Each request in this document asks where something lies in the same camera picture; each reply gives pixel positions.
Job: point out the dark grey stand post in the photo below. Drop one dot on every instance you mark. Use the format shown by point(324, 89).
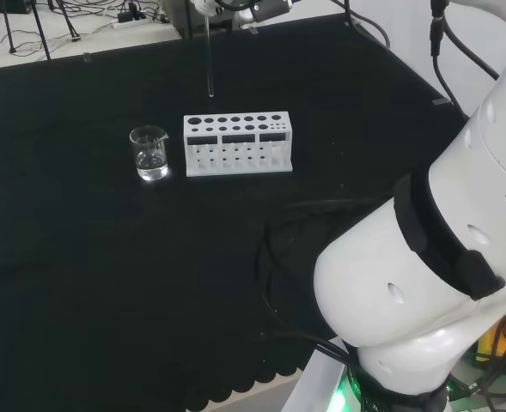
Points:
point(181, 19)

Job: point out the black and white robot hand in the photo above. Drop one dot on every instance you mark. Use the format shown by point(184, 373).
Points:
point(263, 10)

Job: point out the black tripod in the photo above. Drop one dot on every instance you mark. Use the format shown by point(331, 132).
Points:
point(40, 38)

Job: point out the clear glass beaker with water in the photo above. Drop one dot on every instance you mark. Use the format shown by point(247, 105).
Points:
point(150, 165)

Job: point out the white test tube rack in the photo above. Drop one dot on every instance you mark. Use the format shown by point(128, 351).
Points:
point(235, 169)

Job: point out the pale mounting board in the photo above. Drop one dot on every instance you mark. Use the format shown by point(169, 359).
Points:
point(317, 386)

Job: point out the grey tape piece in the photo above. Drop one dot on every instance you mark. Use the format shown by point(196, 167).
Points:
point(441, 102)

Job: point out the white power strip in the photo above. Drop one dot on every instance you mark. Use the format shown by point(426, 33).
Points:
point(126, 24)

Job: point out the yellow stop button box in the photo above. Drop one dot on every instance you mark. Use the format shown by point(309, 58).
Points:
point(486, 343)

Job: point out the black bench cloth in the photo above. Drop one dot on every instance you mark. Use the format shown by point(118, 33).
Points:
point(106, 257)

